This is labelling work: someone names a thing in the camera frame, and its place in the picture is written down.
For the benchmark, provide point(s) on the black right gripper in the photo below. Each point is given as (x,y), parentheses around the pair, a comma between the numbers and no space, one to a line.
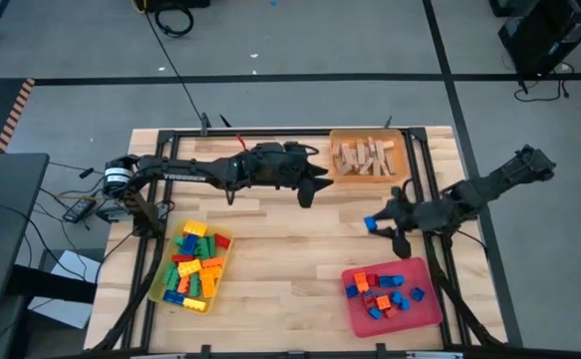
(414,214)

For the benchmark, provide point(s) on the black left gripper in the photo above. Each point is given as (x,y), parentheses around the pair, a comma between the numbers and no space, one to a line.
(282,167)

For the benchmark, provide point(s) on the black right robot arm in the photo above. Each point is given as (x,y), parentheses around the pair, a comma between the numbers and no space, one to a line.
(489,187)

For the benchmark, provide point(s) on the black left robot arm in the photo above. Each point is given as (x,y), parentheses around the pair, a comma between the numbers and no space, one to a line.
(180,172)

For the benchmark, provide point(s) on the peach plastic bin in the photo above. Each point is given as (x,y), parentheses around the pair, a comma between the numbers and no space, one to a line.
(399,178)

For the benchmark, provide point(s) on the pink plastic bin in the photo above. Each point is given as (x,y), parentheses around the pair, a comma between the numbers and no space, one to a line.
(419,319)

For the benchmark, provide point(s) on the green long toy brick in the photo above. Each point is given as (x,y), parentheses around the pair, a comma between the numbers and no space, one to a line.
(194,285)

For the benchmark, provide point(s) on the yellow plastic bin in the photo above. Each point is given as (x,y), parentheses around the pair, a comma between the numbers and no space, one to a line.
(163,294)

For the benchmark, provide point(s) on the black power adapter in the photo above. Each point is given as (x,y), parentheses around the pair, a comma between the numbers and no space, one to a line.
(78,210)

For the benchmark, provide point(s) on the black equipment case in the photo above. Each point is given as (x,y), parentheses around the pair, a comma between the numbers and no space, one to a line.
(549,35)

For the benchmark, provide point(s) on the dark desk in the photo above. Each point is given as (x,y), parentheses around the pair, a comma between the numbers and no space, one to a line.
(6,224)

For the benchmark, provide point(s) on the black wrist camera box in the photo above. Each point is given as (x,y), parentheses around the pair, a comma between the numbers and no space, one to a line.
(397,193)

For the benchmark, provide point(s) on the black frame rail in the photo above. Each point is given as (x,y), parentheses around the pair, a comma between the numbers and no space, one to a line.
(153,279)
(447,279)

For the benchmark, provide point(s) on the black frame strut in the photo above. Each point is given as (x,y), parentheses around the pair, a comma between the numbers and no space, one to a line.
(130,309)
(469,314)

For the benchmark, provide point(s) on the silver aluminium frame bar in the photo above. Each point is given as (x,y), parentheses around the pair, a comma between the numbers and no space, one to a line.
(158,356)
(434,355)

